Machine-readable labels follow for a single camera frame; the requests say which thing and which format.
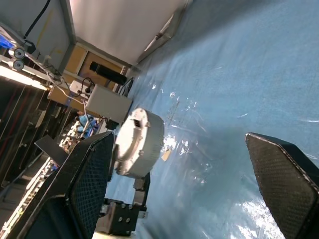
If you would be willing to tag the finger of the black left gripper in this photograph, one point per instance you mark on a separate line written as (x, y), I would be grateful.
(142, 194)

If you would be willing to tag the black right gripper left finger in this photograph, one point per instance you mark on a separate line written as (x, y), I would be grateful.
(84, 189)

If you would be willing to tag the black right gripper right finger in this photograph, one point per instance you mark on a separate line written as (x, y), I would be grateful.
(281, 186)

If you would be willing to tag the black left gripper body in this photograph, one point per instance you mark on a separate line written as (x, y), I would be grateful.
(119, 216)

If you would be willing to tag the grey motor housing with windings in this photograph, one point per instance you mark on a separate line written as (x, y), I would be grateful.
(152, 149)

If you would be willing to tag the small beige tape scrap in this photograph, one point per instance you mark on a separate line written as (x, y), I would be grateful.
(165, 156)

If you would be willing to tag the black flat panel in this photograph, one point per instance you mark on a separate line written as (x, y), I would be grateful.
(51, 149)

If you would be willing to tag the light grey box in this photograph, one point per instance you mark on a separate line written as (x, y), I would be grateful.
(109, 102)

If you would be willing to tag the white power strip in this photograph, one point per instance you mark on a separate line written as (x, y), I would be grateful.
(74, 87)

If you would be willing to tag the black cylinder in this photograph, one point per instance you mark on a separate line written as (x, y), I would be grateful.
(107, 72)

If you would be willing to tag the tan wooden crate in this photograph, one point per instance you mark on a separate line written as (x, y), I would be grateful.
(74, 59)

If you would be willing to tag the bright strip light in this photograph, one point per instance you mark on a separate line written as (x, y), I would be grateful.
(22, 74)

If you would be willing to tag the silver round roller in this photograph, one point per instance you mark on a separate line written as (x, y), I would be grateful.
(19, 53)
(18, 64)

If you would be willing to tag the white foam board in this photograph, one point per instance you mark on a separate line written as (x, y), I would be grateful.
(119, 25)

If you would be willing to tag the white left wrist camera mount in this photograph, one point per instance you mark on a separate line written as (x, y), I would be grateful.
(104, 236)

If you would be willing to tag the grey aluminium frame post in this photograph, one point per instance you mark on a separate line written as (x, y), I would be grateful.
(68, 30)

